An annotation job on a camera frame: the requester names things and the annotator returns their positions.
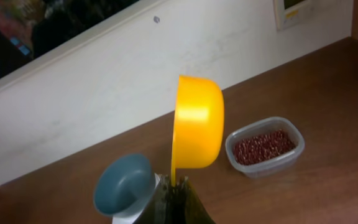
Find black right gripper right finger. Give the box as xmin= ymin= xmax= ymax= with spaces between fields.
xmin=174 ymin=177 xmax=215 ymax=224

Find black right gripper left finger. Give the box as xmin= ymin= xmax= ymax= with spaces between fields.
xmin=134 ymin=175 xmax=172 ymax=224

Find yellow plastic measuring scoop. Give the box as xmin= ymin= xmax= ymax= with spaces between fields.
xmin=170 ymin=75 xmax=224 ymax=186

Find white digital kitchen scale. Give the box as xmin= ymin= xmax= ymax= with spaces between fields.
xmin=112 ymin=174 xmax=160 ymax=224

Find blue plastic bowl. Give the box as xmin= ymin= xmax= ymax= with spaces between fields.
xmin=93 ymin=154 xmax=155 ymax=217

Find red adzuki beans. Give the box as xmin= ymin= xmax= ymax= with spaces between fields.
xmin=232 ymin=129 xmax=295 ymax=166

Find clear plastic container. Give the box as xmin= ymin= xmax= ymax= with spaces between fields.
xmin=225 ymin=116 xmax=305 ymax=178

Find white wall control panel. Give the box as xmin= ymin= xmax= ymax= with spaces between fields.
xmin=273 ymin=0 xmax=314 ymax=30

